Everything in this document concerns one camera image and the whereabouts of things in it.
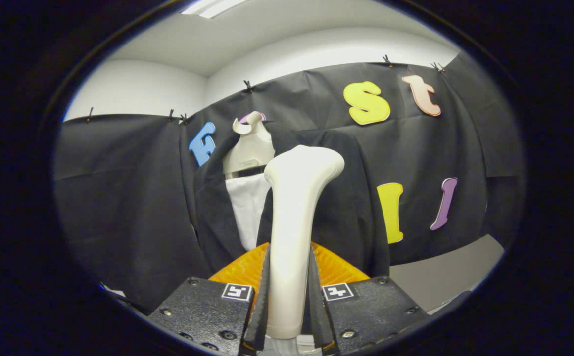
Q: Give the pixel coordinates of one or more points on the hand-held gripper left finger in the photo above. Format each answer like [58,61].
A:
[203,311]

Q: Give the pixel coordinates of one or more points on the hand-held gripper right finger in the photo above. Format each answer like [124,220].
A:
[366,306]

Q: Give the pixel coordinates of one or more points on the black jacket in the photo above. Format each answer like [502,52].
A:
[341,207]

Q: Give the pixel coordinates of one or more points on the white purple garment steamer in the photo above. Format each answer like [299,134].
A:
[292,222]

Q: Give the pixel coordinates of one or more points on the white clothes hanger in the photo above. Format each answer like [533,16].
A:
[250,148]

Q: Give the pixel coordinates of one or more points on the grey cabinet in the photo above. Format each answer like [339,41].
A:
[445,272]

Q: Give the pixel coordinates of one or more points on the black backdrop cloth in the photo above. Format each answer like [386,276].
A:
[128,198]

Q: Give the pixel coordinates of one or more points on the row of backdrop clips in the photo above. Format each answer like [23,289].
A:
[248,86]

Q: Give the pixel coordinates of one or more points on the ceiling light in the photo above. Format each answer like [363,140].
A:
[213,7]

